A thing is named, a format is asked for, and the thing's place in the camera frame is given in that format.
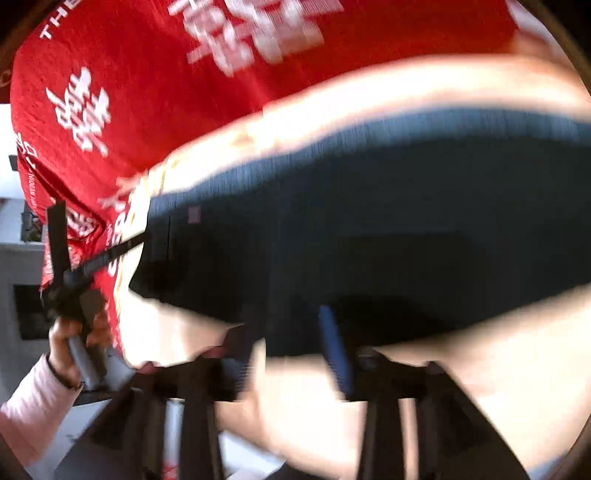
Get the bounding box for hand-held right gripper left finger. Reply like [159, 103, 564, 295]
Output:
[55, 323, 259, 480]

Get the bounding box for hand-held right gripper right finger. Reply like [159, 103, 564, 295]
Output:
[318, 304, 531, 480]

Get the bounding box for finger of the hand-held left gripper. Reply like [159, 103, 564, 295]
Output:
[74, 231, 153, 283]
[46, 201, 74, 278]

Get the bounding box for black pants with patterned waistband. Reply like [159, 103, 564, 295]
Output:
[128, 108, 586, 360]

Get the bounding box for person's left forearm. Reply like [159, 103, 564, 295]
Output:
[0, 354, 85, 468]

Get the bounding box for person's left hand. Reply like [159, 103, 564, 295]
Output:
[46, 308, 115, 388]

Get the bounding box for cream cushion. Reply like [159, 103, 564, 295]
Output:
[108, 53, 591, 477]

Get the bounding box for red printed blanket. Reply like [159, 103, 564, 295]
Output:
[9, 0, 522, 365]

